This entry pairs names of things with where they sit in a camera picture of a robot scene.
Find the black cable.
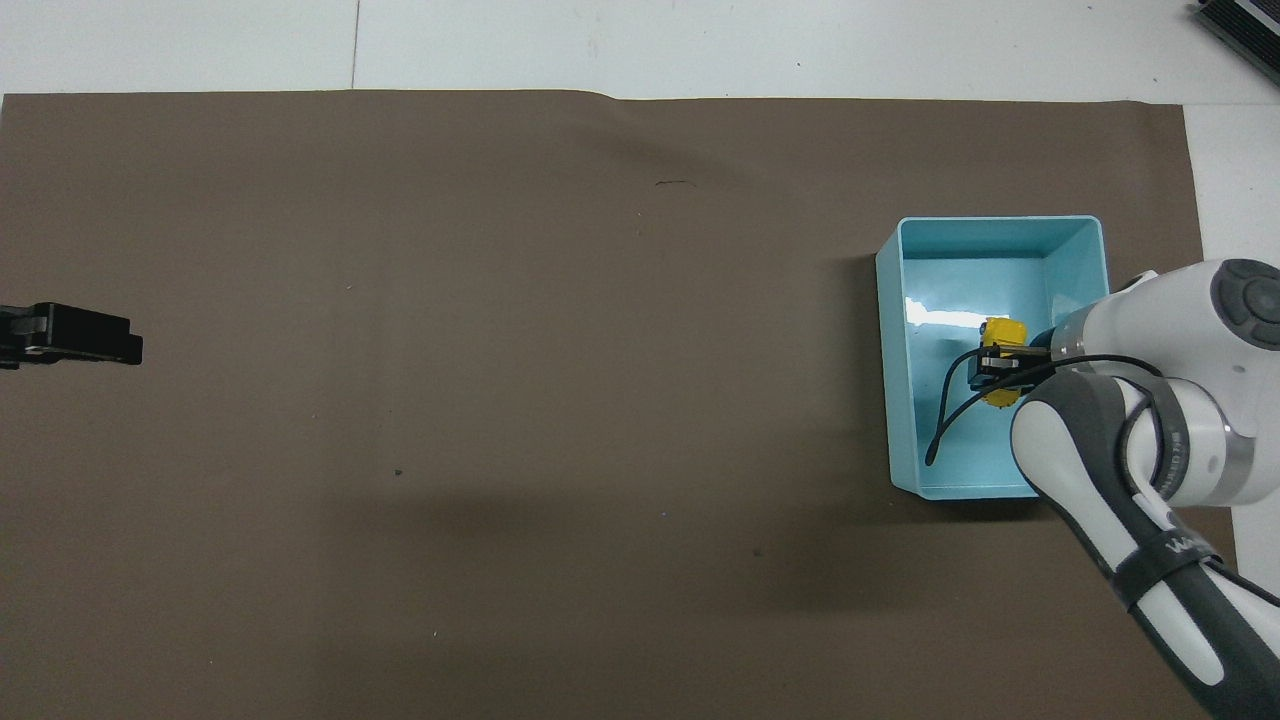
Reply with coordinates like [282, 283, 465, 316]
[925, 347, 1193, 503]

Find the black stand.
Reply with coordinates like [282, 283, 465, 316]
[1190, 0, 1280, 73]

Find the yellow toy beetle car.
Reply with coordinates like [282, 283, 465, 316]
[978, 317, 1031, 408]

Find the light blue plastic bin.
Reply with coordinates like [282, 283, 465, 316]
[875, 215, 1112, 501]

